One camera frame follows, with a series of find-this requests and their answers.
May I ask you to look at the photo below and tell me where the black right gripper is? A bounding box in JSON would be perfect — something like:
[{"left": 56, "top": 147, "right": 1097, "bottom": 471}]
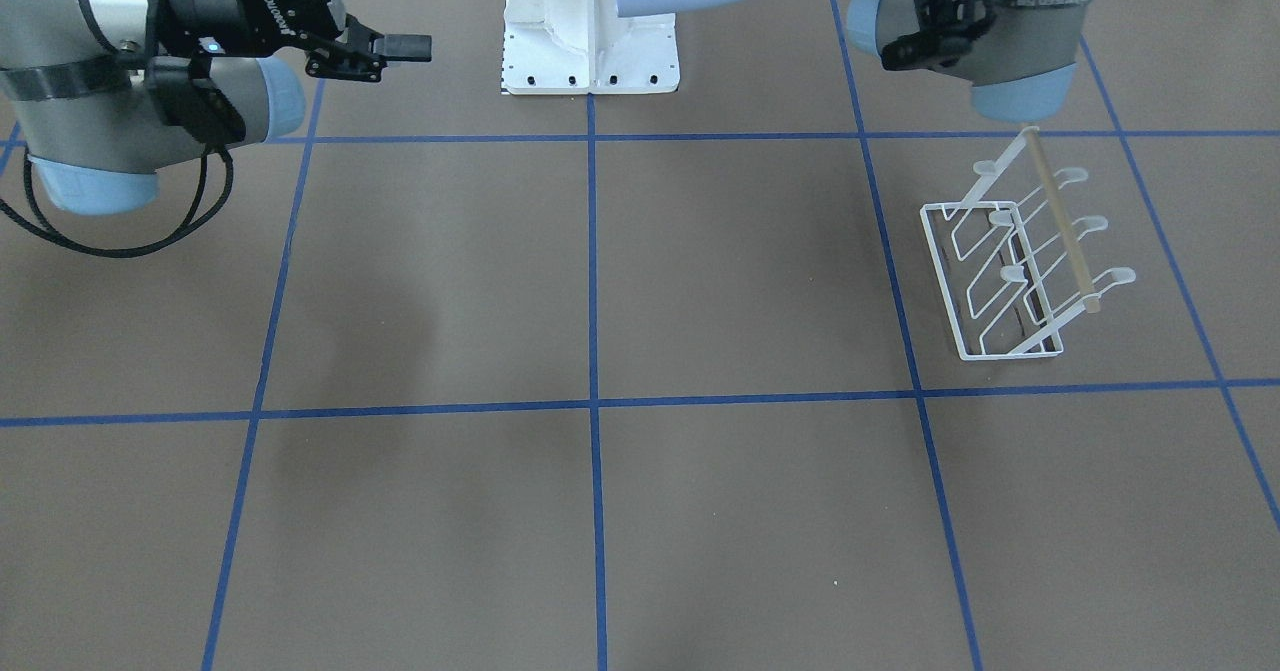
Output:
[{"left": 160, "top": 0, "right": 433, "bottom": 83}]

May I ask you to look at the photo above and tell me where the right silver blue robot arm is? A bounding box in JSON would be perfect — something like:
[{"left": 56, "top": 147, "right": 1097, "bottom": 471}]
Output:
[{"left": 1, "top": 0, "right": 431, "bottom": 216}]

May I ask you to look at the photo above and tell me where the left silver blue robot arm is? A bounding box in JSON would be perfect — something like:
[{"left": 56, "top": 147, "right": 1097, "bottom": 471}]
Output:
[{"left": 845, "top": 0, "right": 1093, "bottom": 125}]

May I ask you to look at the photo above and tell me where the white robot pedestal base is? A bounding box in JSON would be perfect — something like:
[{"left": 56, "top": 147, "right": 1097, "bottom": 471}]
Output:
[{"left": 500, "top": 0, "right": 681, "bottom": 96}]

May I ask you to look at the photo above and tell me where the white wire cup holder rack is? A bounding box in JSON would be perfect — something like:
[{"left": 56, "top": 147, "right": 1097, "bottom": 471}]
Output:
[{"left": 918, "top": 125, "right": 1137, "bottom": 362}]

